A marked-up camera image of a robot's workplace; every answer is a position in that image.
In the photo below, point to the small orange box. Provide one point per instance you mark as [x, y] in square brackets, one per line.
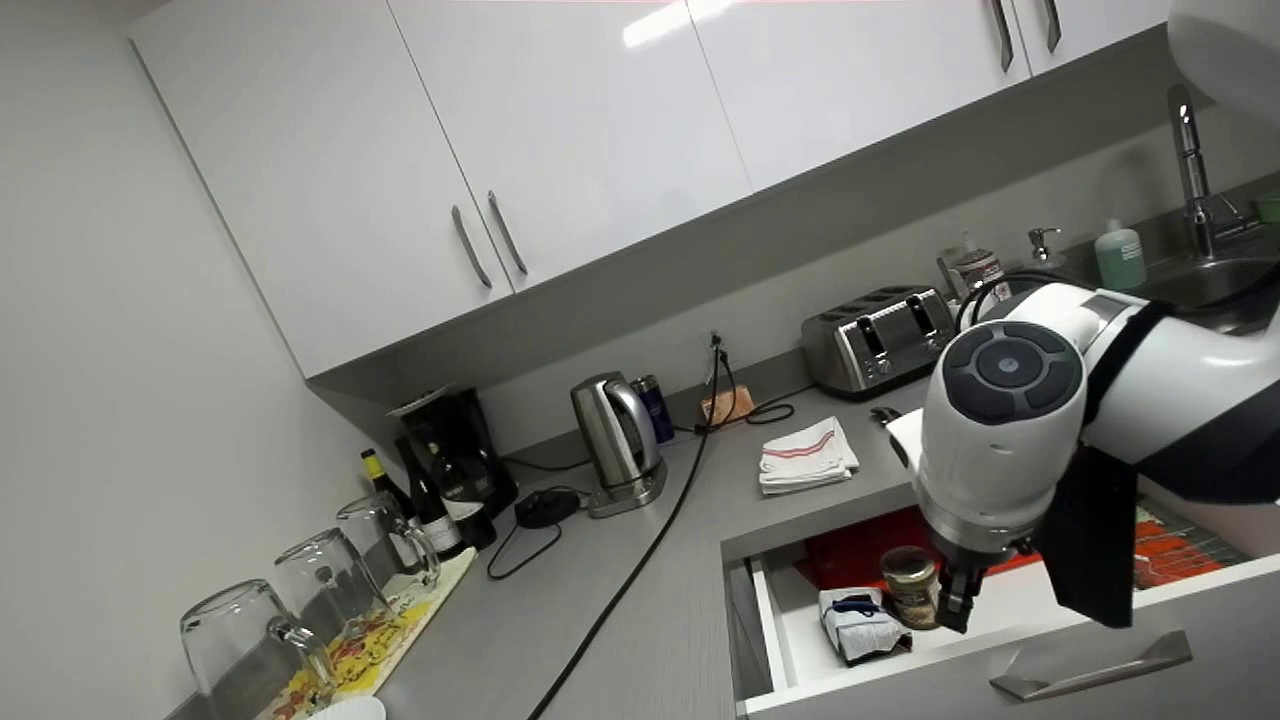
[728, 404]

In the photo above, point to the orange patterned packet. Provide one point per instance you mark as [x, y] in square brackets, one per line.
[1187, 554]

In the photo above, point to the clear drinking glass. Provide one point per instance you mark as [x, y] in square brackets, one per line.
[244, 646]
[329, 581]
[384, 540]

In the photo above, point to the red bag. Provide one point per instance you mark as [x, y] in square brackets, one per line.
[854, 547]

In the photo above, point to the white plate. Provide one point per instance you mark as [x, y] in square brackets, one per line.
[351, 709]

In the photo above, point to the green soap bottle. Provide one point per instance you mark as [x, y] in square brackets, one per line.
[1120, 260]

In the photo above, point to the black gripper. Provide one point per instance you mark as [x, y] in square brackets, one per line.
[971, 567]

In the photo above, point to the round tin can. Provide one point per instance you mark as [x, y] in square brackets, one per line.
[912, 584]

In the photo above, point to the chrome faucet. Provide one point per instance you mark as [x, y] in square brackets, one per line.
[1189, 160]

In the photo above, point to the stainless steel electric kettle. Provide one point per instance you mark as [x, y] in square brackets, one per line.
[615, 441]

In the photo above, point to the white package with black print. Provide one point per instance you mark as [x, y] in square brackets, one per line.
[865, 626]

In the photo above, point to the black round puck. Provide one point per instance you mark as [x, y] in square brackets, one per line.
[544, 504]

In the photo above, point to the yellow patterned tray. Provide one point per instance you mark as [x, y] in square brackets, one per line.
[384, 634]

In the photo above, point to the stainless steel toaster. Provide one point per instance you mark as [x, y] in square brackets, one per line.
[865, 342]

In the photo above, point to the black coffee maker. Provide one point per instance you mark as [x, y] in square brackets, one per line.
[455, 461]

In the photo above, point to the white wall cabinet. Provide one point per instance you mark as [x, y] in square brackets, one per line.
[402, 160]

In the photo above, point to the white towel with red stripes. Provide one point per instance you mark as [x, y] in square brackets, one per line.
[806, 459]

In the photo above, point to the dark bottle with yellow cap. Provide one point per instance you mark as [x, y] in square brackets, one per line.
[383, 487]

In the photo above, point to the stainless steel sink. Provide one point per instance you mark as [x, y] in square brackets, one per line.
[1213, 287]

